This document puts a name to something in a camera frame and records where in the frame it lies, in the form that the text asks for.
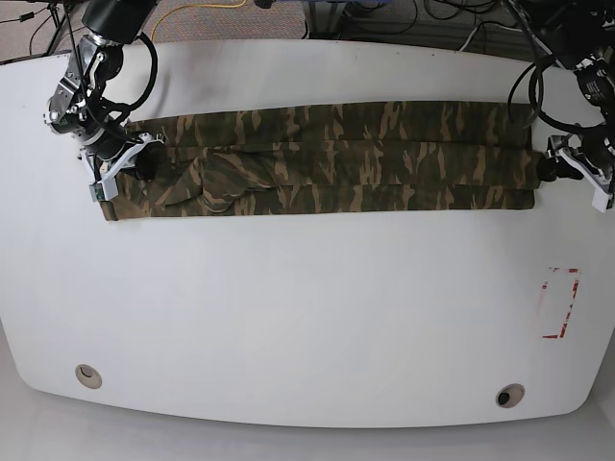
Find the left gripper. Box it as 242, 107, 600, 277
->
537, 134, 614, 195

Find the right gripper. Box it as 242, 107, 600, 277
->
79, 132, 166, 183

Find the camouflage t-shirt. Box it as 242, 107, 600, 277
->
101, 101, 542, 221

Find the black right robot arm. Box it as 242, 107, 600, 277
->
45, 0, 158, 180

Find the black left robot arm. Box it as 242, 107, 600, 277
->
504, 1, 614, 212

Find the red tape rectangle marking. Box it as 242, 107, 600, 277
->
537, 267, 580, 339

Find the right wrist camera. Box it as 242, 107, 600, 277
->
89, 178, 118, 202

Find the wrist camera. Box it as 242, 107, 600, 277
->
592, 189, 614, 213
89, 178, 118, 202

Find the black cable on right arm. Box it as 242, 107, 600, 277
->
61, 0, 160, 145

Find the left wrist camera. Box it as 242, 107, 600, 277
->
592, 189, 614, 213

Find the yellow cable on floor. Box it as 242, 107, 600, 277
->
149, 2, 247, 42

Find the left table cable grommet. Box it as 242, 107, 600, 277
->
75, 364, 102, 390

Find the table cable grommet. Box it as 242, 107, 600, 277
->
496, 383, 525, 409
75, 364, 102, 390

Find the right table cable grommet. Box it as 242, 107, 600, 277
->
496, 383, 525, 409

